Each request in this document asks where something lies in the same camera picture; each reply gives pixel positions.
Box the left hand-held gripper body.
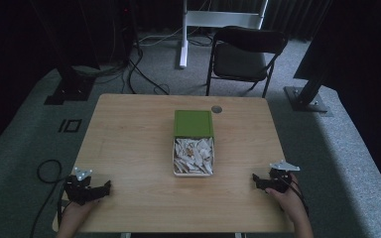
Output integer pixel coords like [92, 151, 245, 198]
[63, 167, 104, 206]

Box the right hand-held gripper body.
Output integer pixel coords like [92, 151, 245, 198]
[263, 160, 302, 194]

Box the person's left hand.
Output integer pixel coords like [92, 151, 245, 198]
[60, 197, 101, 230]

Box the person's right hand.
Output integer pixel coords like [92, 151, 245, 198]
[265, 174, 308, 223]

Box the pile of white scraps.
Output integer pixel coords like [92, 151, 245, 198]
[174, 137, 214, 175]

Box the green open box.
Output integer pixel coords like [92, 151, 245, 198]
[172, 135, 216, 178]

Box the green box sleeve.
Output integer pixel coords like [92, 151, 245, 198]
[173, 109, 215, 139]

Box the black metal stand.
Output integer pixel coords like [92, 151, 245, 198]
[283, 0, 334, 117]
[29, 0, 101, 106]

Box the black folding chair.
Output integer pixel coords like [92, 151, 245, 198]
[205, 26, 289, 99]

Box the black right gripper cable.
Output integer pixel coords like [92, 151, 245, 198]
[277, 171, 311, 218]

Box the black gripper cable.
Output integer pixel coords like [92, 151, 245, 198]
[277, 171, 311, 218]
[29, 159, 69, 238]

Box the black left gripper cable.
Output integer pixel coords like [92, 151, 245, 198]
[29, 159, 69, 238]

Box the black floor cable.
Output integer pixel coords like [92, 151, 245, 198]
[121, 19, 171, 96]

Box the white floor cable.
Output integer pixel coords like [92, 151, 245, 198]
[138, 0, 212, 48]

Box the white metal stand frame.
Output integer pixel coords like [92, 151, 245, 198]
[179, 0, 270, 69]

